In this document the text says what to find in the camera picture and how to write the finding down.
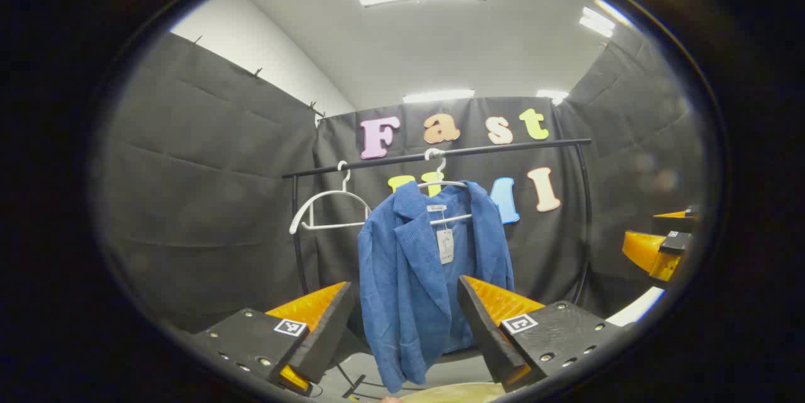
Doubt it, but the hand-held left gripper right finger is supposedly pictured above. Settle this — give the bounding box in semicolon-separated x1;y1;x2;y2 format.
457;274;625;392

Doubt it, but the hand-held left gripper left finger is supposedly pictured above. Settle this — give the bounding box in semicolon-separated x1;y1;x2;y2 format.
189;281;357;395

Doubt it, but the blue corduroy jacket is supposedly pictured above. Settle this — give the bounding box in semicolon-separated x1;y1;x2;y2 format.
357;180;516;394

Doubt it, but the white clothes hanger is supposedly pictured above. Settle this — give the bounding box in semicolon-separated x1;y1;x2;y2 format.
289;160;373;235
418;148;473;226

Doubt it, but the black metal clothes rack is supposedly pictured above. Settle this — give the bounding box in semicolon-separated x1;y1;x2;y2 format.
282;138;593;306

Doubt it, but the black backdrop cloth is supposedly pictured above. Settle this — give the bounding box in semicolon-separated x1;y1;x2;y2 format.
101;32;705;334

